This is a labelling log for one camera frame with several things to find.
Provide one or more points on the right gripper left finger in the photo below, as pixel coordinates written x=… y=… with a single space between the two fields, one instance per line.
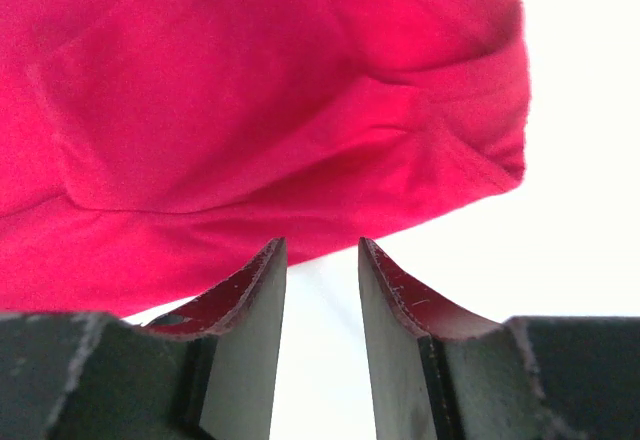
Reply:
x=233 y=333

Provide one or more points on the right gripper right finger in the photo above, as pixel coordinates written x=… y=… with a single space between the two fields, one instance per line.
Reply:
x=417 y=391

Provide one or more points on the red t shirt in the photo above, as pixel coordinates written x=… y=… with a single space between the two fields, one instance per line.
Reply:
x=149 y=147

